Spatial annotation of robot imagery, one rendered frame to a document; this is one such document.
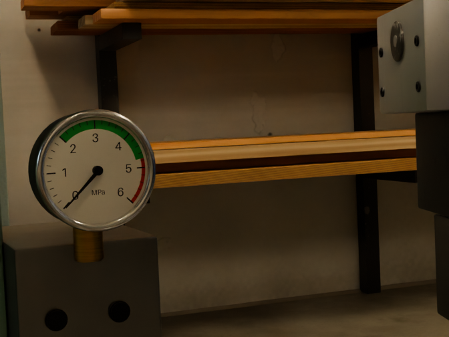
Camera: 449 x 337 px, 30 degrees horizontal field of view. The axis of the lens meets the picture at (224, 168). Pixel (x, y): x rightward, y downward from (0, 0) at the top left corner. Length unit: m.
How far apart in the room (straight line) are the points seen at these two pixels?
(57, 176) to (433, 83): 0.34
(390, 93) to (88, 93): 2.27
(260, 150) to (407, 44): 1.93
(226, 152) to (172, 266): 0.64
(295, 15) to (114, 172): 2.26
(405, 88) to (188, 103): 2.36
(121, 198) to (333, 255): 2.88
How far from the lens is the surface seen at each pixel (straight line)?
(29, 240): 0.49
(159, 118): 3.02
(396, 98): 0.74
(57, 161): 0.43
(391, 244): 3.42
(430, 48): 0.67
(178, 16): 2.54
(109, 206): 0.44
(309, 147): 2.68
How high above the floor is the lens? 0.68
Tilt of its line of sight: 3 degrees down
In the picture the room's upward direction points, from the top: 3 degrees counter-clockwise
